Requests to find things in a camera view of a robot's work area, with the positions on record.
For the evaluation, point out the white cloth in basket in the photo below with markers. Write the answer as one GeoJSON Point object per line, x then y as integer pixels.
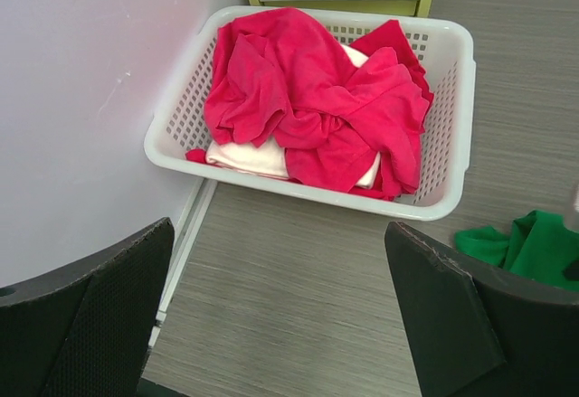
{"type": "Point", "coordinates": [269, 159]}

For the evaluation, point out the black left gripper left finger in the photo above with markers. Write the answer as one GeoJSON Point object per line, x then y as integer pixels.
{"type": "Point", "coordinates": [83, 329]}

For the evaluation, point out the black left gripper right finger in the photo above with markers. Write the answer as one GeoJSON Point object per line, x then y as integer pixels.
{"type": "Point", "coordinates": [478, 330]}

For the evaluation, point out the white plastic laundry basket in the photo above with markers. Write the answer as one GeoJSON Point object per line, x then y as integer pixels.
{"type": "Point", "coordinates": [445, 50]}

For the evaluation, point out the green t shirt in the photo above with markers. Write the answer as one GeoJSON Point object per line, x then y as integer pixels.
{"type": "Point", "coordinates": [538, 247]}

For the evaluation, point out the red t shirt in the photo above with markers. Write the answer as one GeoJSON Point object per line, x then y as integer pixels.
{"type": "Point", "coordinates": [281, 74]}

